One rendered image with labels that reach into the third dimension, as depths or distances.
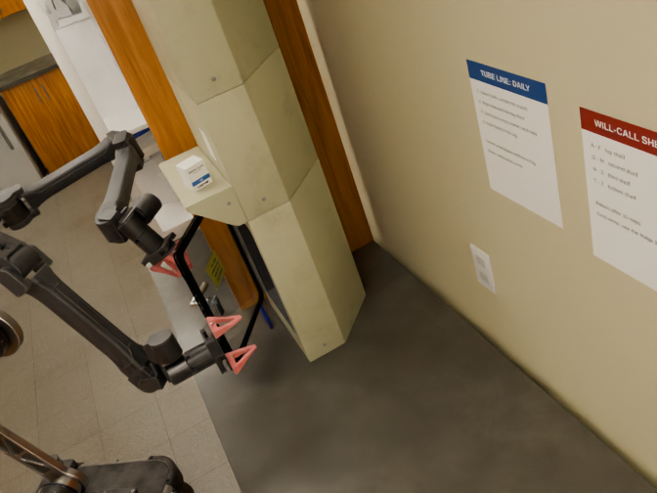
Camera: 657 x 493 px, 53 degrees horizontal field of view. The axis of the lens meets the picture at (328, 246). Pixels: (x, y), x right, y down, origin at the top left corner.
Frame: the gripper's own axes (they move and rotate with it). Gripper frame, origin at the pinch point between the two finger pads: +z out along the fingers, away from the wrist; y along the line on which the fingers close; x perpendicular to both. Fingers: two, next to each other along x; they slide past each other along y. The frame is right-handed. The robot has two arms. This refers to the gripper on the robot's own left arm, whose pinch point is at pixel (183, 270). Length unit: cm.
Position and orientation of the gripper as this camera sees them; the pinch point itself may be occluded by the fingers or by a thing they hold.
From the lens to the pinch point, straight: 177.4
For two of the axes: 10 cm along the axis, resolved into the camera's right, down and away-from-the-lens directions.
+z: 6.6, 6.5, 3.6
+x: -1.9, 6.1, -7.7
